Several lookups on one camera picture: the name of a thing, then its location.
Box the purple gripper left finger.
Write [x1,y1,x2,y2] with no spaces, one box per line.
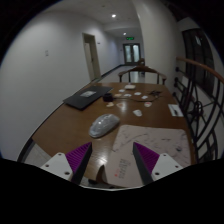
[40,141,93,186]

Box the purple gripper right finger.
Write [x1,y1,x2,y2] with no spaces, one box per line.
[132,141,184,186]

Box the white computer mouse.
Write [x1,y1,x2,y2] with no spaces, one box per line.
[89,114,120,138]

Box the small white oval object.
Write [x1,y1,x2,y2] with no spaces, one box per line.
[133,110,142,117]

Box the white red small object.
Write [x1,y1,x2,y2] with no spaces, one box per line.
[144,102,152,108]

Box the white paper with pen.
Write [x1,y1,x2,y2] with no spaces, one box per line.
[168,104,183,117]

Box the black closed laptop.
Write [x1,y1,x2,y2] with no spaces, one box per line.
[63,86,111,110]

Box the black round cup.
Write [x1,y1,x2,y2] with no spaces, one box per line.
[103,93,113,102]

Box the white flat box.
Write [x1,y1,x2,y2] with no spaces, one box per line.
[124,84,136,90]

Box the black metal railing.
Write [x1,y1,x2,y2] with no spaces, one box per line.
[173,56,224,163]

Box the wooden armchair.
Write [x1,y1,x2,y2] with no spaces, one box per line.
[118,65,167,85]

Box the glass double door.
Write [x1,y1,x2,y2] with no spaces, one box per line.
[123,43,141,65]

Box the wooden door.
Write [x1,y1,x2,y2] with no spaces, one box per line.
[84,43,96,80]

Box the green exit sign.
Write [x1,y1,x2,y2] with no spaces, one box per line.
[126,37,134,41]

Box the black cable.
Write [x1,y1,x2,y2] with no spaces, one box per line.
[112,89,164,103]

